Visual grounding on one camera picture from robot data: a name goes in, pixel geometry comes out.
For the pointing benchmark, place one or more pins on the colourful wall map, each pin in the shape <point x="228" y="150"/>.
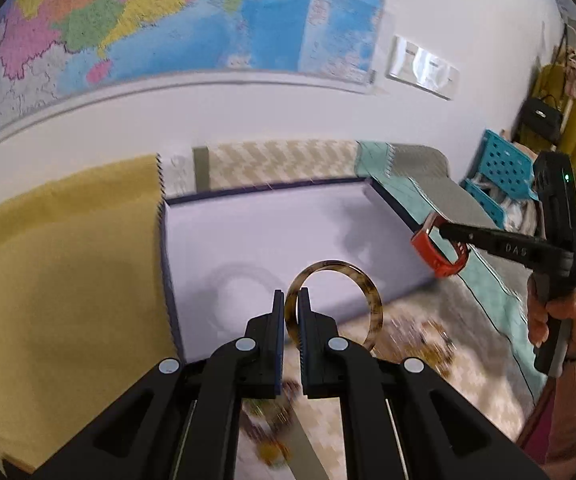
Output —
<point x="51" y="50"/>

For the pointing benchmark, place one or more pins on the right hand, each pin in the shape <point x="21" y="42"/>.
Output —
<point x="538" y="314"/>

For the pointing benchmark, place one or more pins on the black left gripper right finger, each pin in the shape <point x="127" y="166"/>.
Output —
<point x="318" y="377"/>

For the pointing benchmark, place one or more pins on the tortoiseshell bangle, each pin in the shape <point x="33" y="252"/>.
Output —
<point x="358" y="276"/>

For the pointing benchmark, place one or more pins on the orange smart watch band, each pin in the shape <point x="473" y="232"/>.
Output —
<point x="429" y="252"/>

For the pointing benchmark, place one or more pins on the black handbag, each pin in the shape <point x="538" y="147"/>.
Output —
<point x="542" y="118"/>

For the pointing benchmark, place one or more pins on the navy white jewelry box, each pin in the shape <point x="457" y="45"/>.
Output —
<point x="225" y="253"/>

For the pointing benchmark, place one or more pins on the blue plastic crate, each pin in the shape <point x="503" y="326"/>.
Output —
<point x="503" y="176"/>

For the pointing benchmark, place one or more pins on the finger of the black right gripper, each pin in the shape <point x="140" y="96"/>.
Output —
<point x="482" y="238"/>

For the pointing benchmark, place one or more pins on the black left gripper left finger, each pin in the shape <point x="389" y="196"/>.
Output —
<point x="268" y="331"/>

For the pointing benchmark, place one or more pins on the white wall socket panel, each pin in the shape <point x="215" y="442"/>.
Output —
<point x="419" y="68"/>

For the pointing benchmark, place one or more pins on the patterned bed sheet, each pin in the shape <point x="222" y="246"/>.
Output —
<point x="83" y="315"/>

